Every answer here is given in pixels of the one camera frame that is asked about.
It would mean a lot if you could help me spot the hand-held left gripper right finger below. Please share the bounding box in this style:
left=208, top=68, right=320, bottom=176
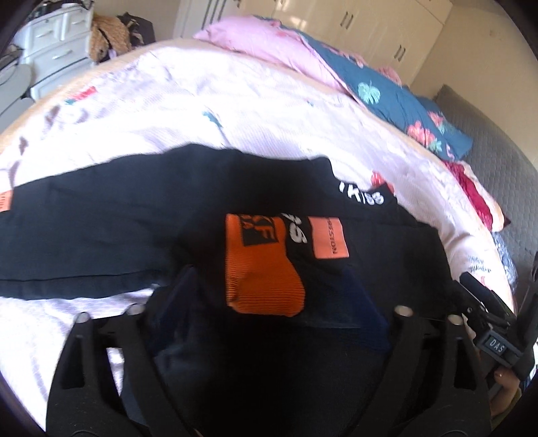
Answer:
left=338, top=269, right=493, bottom=437

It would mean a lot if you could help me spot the white door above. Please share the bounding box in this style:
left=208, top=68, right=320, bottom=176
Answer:
left=174, top=0, right=230, bottom=40

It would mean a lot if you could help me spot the black garment with orange patches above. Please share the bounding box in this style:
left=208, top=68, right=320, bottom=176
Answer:
left=0, top=144, right=452, bottom=437

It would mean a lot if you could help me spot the pink printed quilt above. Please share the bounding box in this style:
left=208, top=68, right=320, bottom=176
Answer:
left=0, top=42, right=517, bottom=421

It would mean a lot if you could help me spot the cream wardrobe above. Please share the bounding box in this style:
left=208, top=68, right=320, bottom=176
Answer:
left=219, top=0, right=454, bottom=87

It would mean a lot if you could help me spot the beige bed mattress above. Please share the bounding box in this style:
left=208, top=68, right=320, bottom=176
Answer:
left=0, top=36, right=517, bottom=303

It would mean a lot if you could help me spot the person's right hand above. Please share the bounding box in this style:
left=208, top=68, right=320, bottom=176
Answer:
left=489, top=369, right=525, bottom=418

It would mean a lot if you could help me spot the red floral pillow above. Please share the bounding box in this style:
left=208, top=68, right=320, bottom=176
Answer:
left=442, top=161, right=512, bottom=233

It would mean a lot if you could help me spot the pink and blue floral duvet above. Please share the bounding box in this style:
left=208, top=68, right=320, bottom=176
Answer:
left=193, top=16, right=474, bottom=162

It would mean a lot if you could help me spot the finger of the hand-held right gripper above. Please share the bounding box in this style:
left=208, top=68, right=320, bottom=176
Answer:
left=459, top=272, right=511, bottom=333

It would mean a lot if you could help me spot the white drawer cabinet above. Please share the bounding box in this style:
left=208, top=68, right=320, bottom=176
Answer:
left=10, top=5, right=98, bottom=101

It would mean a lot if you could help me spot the dark dotted cloth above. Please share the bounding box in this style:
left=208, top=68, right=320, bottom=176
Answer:
left=491, top=230, right=517, bottom=291

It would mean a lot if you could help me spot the brown crumpled cloth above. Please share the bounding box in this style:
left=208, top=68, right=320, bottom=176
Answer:
left=87, top=14, right=132, bottom=65

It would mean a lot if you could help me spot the grey quilted headboard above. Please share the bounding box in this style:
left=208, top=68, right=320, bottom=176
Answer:
left=433, top=84, right=538, bottom=314

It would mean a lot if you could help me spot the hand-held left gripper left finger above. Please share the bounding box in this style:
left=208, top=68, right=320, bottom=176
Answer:
left=45, top=266, right=202, bottom=437

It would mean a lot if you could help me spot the dark bag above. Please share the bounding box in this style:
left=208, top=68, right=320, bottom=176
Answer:
left=117, top=12, right=149, bottom=54

